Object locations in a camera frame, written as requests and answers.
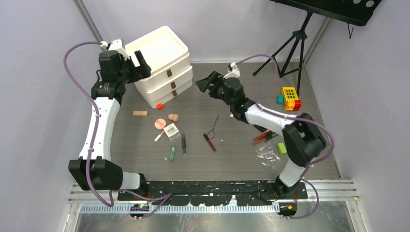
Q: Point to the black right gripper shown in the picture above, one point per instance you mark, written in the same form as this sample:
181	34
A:
205	84

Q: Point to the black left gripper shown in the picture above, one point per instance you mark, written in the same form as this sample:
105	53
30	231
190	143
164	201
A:
144	71

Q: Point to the white drawer organizer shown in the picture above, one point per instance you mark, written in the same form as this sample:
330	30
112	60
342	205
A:
169	60

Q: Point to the dark green makeup stick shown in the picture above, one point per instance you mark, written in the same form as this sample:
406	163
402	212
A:
183	144

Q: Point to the white concealer stick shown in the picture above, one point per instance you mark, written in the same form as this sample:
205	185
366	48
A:
159	136

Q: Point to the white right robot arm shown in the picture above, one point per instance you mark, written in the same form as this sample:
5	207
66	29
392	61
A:
301	135

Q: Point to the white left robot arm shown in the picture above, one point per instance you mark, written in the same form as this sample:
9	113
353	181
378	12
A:
93	170

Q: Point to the beige makeup sponge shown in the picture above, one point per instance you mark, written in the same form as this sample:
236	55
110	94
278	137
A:
173	117

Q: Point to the black makeup pencil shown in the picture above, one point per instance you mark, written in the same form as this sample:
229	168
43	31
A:
269	137

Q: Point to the tan wooden block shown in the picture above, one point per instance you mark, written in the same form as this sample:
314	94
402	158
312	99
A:
140	113

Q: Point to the black hair loop tool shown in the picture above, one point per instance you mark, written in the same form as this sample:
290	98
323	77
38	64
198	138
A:
211	133

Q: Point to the pink powder puff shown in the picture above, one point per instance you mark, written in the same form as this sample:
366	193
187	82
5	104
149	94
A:
160	124

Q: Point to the white barcode box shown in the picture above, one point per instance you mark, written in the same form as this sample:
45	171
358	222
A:
171	131

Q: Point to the teal wooden block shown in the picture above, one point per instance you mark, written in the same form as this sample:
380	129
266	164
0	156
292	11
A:
280	99

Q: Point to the yellow toy block house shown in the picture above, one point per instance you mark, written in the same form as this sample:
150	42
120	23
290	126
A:
290	95

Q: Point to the green lip balm tube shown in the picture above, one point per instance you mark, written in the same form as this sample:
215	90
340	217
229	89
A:
172	153

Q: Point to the red toy block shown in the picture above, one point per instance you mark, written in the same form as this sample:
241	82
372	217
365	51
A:
297	105

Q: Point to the clear plastic bag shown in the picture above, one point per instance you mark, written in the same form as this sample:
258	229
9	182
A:
267	156

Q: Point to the lime green block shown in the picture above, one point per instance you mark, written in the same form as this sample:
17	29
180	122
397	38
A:
282	148

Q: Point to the black music stand tray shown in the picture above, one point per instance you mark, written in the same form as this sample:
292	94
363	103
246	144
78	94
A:
355	12

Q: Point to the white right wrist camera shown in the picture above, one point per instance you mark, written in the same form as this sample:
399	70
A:
233	71

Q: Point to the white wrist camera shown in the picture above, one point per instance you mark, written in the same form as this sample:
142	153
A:
233	71
115	45

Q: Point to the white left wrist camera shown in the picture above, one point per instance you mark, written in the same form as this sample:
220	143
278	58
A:
115	45

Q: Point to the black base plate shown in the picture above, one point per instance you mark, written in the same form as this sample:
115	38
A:
217	193

